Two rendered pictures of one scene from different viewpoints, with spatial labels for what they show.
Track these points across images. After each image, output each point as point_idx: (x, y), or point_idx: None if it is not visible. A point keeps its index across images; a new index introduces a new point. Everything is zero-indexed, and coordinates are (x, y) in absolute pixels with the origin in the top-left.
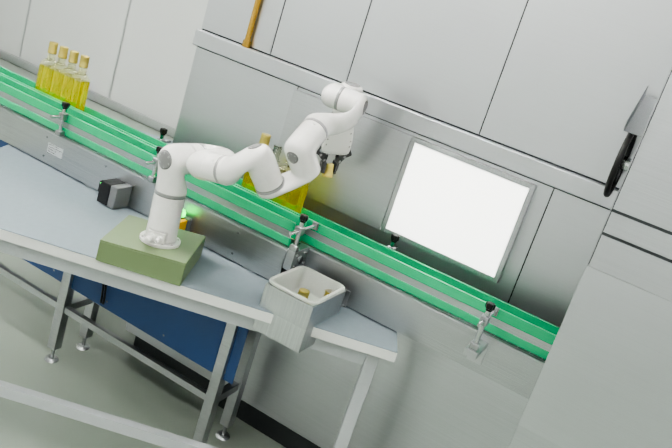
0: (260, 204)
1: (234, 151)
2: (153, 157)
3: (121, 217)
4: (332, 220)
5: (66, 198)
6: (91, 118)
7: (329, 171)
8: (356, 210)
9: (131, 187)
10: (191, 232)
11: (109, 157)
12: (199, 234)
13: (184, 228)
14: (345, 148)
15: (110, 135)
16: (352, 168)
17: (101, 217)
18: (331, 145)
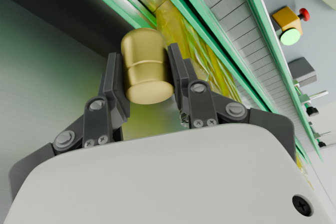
0: (225, 38)
1: None
2: (311, 102)
3: (304, 45)
4: (87, 41)
5: (329, 63)
6: (295, 140)
7: (146, 49)
8: (24, 25)
9: (293, 79)
10: None
11: (295, 108)
12: None
13: (280, 20)
14: (55, 223)
15: (309, 125)
16: (42, 128)
17: (328, 38)
18: (242, 212)
